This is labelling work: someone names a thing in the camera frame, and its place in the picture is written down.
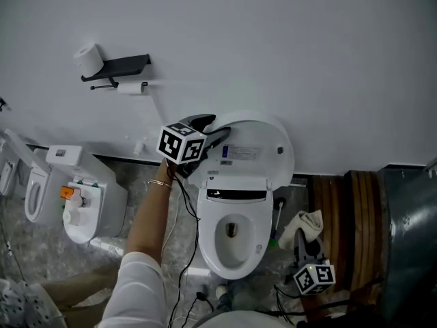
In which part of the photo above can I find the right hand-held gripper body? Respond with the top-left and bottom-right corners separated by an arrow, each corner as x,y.
292,247 -> 337,297

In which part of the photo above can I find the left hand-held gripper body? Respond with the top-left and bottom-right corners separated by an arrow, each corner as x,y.
156,116 -> 210,179

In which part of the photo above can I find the beige cloth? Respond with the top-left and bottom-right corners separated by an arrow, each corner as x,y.
278,209 -> 324,251

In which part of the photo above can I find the white toilet lid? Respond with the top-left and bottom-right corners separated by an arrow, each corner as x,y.
186,110 -> 296,193

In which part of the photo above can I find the person's left forearm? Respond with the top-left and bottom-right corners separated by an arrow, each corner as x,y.
124,158 -> 173,256

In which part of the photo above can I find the white toilet brush green head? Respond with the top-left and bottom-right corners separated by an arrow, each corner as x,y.
268,200 -> 288,249

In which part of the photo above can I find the white toilet bowl with seat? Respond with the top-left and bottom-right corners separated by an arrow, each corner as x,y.
197,176 -> 274,281

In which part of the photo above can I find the small toilet paper roll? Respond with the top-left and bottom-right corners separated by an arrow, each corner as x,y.
116,81 -> 145,96

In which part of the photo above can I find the white toilet with tank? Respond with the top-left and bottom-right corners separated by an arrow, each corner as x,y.
45,144 -> 130,245

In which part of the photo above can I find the large toilet paper roll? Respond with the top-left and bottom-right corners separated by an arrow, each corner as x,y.
72,42 -> 104,77

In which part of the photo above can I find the white toilet with raised lid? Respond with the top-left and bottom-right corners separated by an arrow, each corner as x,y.
2,128 -> 53,226

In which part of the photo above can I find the brown wooden barrel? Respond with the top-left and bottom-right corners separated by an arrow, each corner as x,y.
308,169 -> 391,295

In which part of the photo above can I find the person's jeans leg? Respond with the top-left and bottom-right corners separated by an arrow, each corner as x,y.
216,277 -> 279,314

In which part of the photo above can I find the person's white top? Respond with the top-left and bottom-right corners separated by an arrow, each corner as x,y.
199,310 -> 310,328

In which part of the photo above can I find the dark green metal drum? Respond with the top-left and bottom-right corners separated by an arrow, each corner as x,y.
374,164 -> 437,328

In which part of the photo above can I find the white spotted fabric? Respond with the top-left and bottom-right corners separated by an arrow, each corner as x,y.
0,277 -> 66,328

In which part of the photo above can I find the black cable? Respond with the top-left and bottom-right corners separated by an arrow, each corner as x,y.
166,164 -> 203,328
272,277 -> 385,318

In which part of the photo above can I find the thin white cable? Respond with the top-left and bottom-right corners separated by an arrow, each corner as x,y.
161,196 -> 179,258

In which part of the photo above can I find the black wall shelf holder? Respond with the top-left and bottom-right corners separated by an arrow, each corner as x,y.
80,53 -> 152,91

